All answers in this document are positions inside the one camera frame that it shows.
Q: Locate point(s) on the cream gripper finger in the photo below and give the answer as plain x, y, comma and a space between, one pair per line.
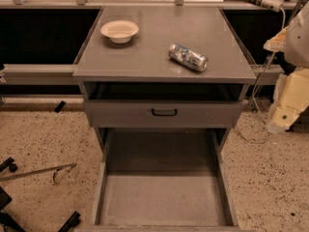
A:
278, 42
290, 99

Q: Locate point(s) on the silver blue redbull can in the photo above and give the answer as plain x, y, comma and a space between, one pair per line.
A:
190, 59

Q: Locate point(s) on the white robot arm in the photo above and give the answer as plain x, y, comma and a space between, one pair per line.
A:
297, 40

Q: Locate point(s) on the grey drawer cabinet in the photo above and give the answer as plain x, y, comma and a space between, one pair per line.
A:
141, 69

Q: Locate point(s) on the closed grey drawer front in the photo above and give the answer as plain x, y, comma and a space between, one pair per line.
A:
138, 114

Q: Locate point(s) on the open grey lower drawer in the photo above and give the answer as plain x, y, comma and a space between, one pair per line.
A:
162, 181

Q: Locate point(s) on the white paper bowl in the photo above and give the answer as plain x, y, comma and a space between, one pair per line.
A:
119, 31

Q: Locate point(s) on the small black block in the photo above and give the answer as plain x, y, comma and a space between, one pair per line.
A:
59, 106

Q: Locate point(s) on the grey metal rod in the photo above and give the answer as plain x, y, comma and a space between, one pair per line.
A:
36, 172

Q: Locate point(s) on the black stand foot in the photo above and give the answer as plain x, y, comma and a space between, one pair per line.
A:
71, 222

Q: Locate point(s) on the black clamp piece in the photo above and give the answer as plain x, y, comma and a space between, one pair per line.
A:
8, 163

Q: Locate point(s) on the black drawer handle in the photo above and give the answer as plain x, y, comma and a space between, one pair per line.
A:
164, 112

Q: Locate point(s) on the grey rail beam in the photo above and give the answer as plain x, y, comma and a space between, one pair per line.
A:
32, 74

